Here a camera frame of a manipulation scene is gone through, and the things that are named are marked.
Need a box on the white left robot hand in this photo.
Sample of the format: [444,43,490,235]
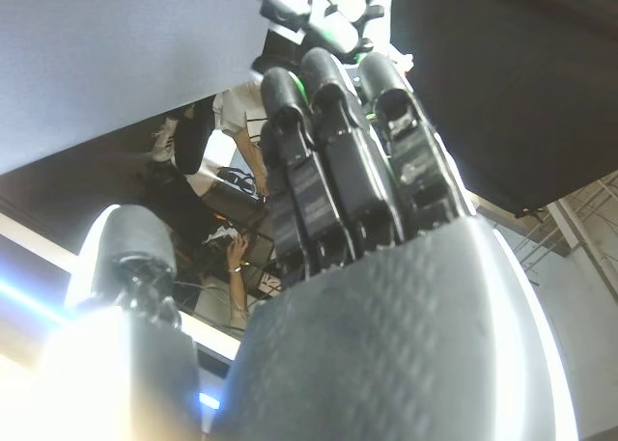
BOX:
[28,47,579,441]

